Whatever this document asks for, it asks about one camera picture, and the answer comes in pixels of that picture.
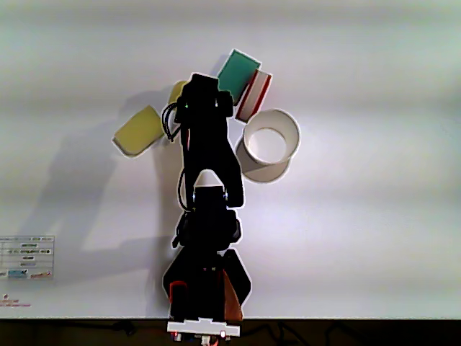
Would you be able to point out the small red sticker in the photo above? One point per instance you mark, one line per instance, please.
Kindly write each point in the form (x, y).
(12, 302)

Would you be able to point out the printed label sticker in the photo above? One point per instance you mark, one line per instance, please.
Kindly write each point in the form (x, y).
(27, 257)

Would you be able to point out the green sponge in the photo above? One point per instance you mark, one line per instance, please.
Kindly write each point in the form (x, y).
(236, 74)

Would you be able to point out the yellow sponge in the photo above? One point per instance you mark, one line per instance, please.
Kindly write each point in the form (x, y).
(138, 131)
(177, 92)

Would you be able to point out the red sponge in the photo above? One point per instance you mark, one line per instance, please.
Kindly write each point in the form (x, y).
(254, 95)

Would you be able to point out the white paper cup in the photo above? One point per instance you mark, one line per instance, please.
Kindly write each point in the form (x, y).
(268, 144)

